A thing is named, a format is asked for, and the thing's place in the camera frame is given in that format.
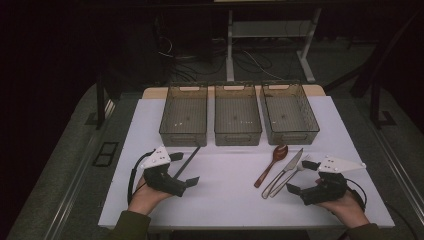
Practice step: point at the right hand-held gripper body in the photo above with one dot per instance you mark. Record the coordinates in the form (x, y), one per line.
(325, 191)

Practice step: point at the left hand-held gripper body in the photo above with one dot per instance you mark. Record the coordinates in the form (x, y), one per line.
(163, 181)

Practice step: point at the black chopstick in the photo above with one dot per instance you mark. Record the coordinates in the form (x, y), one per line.
(186, 161)

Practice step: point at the brown wooden spoon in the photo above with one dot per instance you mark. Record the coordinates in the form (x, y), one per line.
(280, 151)

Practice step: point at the clear grey plastic bin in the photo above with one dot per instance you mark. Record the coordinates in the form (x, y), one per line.
(286, 113)
(237, 113)
(183, 113)

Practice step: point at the person's left hand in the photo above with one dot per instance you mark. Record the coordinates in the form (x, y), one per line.
(146, 200)

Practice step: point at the person's right hand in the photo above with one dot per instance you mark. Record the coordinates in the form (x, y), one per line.
(346, 210)

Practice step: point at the black metal stand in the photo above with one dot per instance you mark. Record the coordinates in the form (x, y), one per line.
(375, 103)

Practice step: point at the metal floor rail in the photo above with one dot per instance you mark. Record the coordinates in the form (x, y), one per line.
(78, 170)
(405, 180)

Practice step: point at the white metal desk frame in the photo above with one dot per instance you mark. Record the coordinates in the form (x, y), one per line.
(230, 50)

